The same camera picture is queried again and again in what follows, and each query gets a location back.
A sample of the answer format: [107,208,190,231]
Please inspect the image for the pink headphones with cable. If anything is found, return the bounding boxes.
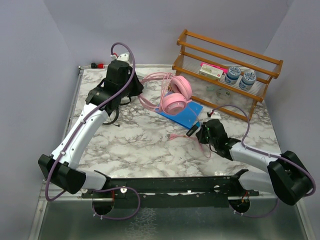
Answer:
[136,72,212,159]

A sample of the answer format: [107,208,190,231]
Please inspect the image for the black headphones with cable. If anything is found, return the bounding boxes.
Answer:
[103,108,120,127]

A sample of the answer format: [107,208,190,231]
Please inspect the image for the grey white headphones with cable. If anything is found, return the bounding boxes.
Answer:
[136,72,147,79]

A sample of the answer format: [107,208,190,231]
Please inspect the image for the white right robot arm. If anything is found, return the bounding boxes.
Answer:
[195,119,315,206]

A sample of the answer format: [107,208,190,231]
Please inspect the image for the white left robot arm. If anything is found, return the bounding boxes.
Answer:
[38,60,143,198]

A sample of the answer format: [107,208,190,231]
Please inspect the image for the blue black marker pen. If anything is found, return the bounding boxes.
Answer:
[186,121,202,137]

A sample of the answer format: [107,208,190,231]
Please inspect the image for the blue plastic board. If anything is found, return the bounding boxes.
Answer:
[158,101,203,129]

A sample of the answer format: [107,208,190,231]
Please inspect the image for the clear tape roll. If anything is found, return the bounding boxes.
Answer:
[215,88,232,105]

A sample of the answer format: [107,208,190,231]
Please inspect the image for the red black emergency button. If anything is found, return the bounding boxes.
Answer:
[90,62,105,69]

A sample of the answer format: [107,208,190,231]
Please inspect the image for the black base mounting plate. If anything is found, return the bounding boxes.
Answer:
[81,176,258,209]

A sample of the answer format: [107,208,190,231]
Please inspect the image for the wooden two-tier rack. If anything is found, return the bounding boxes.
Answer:
[172,29,284,120]

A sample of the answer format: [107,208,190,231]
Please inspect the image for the white green cardboard box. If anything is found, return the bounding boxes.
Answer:
[199,63,224,81]

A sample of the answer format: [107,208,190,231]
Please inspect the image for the blue white jar left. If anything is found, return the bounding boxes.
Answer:
[224,66,242,85]

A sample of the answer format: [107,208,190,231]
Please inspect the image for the blue white jar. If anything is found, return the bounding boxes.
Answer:
[239,70,257,91]
[224,66,242,85]

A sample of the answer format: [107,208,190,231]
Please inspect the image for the blue white jar right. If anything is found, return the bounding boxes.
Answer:
[239,70,257,91]

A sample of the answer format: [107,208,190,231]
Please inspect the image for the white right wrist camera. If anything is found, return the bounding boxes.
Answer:
[207,111,221,120]

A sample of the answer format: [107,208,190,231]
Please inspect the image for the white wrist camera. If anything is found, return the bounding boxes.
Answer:
[110,52,133,65]
[207,111,221,120]

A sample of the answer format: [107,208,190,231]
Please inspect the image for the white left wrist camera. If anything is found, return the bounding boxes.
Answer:
[110,52,133,65]

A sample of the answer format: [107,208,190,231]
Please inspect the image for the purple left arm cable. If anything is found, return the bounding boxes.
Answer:
[44,42,142,221]

